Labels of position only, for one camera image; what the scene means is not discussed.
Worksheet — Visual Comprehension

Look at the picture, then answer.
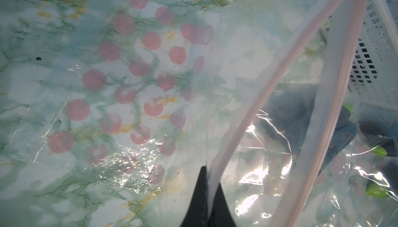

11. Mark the white plastic basket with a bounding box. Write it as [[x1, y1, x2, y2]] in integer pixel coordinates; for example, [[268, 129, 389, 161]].
[[348, 0, 398, 108]]

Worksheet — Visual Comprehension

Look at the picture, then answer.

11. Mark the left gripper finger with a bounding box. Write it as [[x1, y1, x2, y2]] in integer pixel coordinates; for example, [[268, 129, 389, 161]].
[[180, 166, 236, 227]]

